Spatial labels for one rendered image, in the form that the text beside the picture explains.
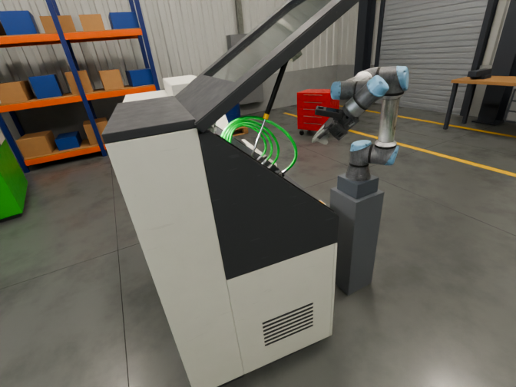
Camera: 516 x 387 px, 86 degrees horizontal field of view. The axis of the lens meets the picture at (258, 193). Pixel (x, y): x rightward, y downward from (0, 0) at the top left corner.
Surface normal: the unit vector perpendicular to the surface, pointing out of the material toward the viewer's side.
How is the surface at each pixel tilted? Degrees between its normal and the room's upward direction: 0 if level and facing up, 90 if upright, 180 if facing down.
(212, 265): 90
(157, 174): 90
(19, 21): 90
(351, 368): 0
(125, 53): 90
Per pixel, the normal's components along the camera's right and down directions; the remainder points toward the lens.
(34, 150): 0.38, 0.40
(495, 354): -0.09, -0.88
